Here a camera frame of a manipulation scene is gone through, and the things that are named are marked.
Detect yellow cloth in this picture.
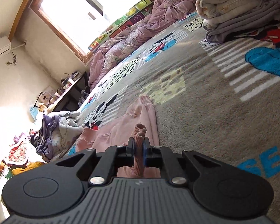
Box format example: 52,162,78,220
11,161,45,176

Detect pink sweatshirt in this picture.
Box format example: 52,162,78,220
75,96,160,178

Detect purple and white clothes pile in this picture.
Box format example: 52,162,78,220
29,111,83,163

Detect red floral cushion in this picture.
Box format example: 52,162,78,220
2,136,29,166

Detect white wall air conditioner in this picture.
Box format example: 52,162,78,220
0,36,12,61

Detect Mickey Mouse plush blanket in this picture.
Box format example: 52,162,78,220
79,17,280,223

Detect black desk lamp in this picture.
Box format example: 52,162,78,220
34,91,47,111

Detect air conditioner power cord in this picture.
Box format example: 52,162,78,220
6,40,27,66

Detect purple floral quilt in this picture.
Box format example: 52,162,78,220
88,0,196,91

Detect dark wooden desk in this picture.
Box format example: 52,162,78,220
47,72,88,113

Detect colourful alphabet foam mat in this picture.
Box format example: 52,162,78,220
88,0,155,53

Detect stack of folded blankets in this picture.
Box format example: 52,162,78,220
195,0,280,44

